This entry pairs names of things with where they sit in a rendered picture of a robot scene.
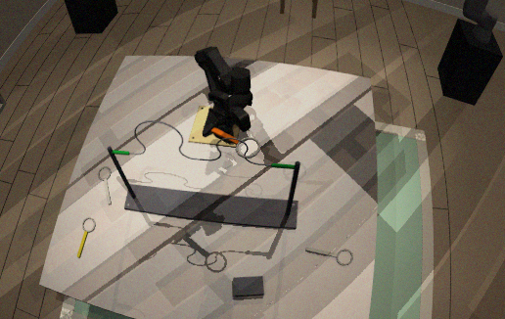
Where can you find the orange handle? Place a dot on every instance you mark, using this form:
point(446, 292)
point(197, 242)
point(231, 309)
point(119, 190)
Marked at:
point(236, 142)

